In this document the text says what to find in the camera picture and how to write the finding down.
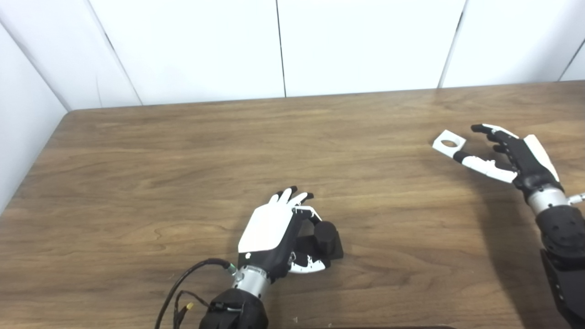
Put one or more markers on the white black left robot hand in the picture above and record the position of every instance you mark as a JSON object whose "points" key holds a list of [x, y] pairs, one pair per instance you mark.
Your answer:
{"points": [[265, 228]]}

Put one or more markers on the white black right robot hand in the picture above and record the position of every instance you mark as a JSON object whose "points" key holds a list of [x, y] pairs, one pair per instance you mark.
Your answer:
{"points": [[530, 167]]}

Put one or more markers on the black peg block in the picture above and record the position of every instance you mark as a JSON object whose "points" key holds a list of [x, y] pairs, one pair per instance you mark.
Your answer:
{"points": [[327, 237]]}

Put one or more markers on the white square piece with hole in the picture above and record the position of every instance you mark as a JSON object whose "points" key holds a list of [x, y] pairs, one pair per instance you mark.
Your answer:
{"points": [[439, 147]]}

